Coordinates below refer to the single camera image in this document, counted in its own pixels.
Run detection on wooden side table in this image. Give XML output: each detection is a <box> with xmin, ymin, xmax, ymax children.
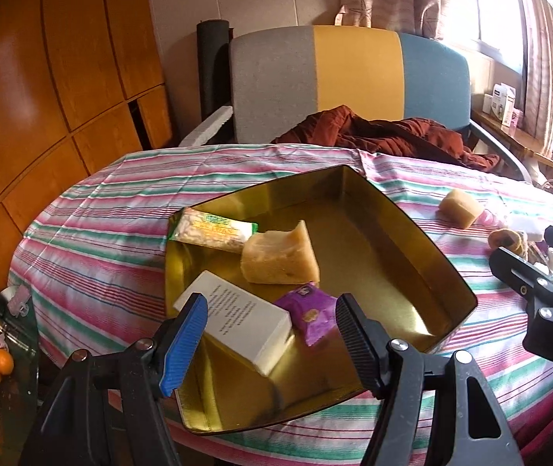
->
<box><xmin>471</xmin><ymin>110</ymin><xmax>553</xmax><ymax>169</ymax></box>

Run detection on yellow sponge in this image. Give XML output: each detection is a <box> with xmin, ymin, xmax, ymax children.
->
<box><xmin>439</xmin><ymin>190</ymin><xmax>484</xmax><ymax>230</ymax></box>
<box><xmin>241</xmin><ymin>220</ymin><xmax>321</xmax><ymax>285</ymax></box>

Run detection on black rolled mat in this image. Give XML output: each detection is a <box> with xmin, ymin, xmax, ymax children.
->
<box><xmin>196</xmin><ymin>19</ymin><xmax>232</xmax><ymax>120</ymax></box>

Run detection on striped pink green tablecloth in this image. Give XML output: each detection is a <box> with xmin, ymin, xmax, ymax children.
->
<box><xmin>9</xmin><ymin>144</ymin><xmax>553</xmax><ymax>460</ymax></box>

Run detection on gold metal tin box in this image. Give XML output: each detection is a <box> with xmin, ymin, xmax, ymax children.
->
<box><xmin>175</xmin><ymin>165</ymin><xmax>478</xmax><ymax>435</ymax></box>

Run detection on grey yellow blue armchair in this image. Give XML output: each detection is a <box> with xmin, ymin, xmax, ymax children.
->
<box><xmin>181</xmin><ymin>25</ymin><xmax>531</xmax><ymax>182</ymax></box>

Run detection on purple snack packet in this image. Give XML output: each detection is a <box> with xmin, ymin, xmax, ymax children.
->
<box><xmin>275</xmin><ymin>282</ymin><xmax>337</xmax><ymax>347</ymax></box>

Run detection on green yellow snack bar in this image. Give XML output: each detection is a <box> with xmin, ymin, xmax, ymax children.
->
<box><xmin>169</xmin><ymin>207</ymin><xmax>258</xmax><ymax>254</ymax></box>

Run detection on rust red jacket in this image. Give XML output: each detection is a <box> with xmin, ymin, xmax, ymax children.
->
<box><xmin>273</xmin><ymin>105</ymin><xmax>501</xmax><ymax>172</ymax></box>

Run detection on wooden wardrobe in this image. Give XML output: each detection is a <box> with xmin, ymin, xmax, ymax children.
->
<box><xmin>0</xmin><ymin>0</ymin><xmax>178</xmax><ymax>289</ymax></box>

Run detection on white boxes on table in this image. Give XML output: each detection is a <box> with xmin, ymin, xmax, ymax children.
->
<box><xmin>482</xmin><ymin>83</ymin><xmax>522</xmax><ymax>129</ymax></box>

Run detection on white cardboard box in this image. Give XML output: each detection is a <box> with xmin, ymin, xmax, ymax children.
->
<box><xmin>173</xmin><ymin>270</ymin><xmax>292</xmax><ymax>377</ymax></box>

